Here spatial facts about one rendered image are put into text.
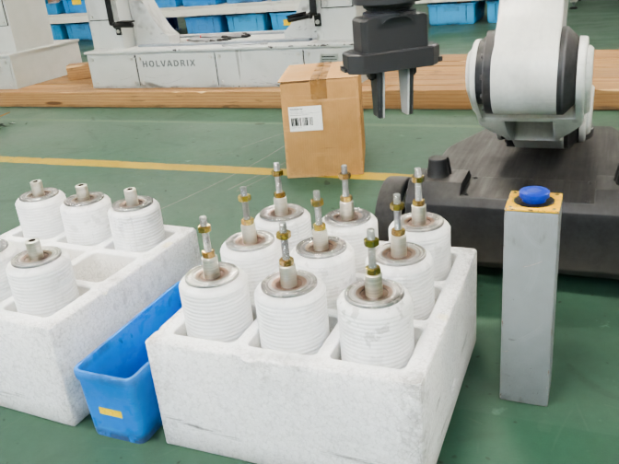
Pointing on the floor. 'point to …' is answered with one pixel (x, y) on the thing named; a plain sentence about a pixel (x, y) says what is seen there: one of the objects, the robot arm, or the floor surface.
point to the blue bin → (127, 375)
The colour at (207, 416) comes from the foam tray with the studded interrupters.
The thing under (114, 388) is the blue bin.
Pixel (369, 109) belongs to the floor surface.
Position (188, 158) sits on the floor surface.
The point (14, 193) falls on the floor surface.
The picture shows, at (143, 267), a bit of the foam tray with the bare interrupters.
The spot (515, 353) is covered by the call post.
